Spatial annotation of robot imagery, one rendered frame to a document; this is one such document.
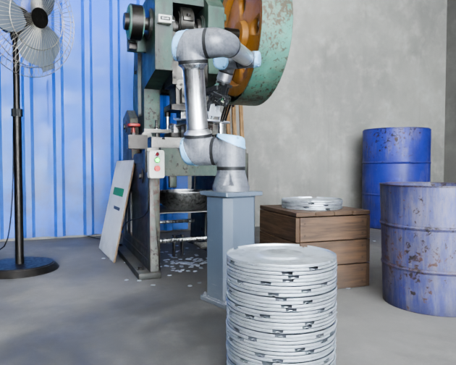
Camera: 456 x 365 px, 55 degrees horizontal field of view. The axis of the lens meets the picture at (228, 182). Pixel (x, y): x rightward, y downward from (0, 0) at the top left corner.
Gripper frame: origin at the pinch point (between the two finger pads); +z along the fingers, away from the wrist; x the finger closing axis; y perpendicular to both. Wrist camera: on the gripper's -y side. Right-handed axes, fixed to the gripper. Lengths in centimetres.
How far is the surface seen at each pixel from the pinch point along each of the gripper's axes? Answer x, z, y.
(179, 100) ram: -2.8, -2.2, -23.0
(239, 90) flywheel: 34.1, -15.1, -15.3
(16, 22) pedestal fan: -72, -18, -75
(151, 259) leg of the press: -31, 69, 18
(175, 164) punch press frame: -15.5, 25.8, 0.6
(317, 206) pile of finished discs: 9, 17, 71
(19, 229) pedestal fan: -66, 82, -46
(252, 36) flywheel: 33, -46, -16
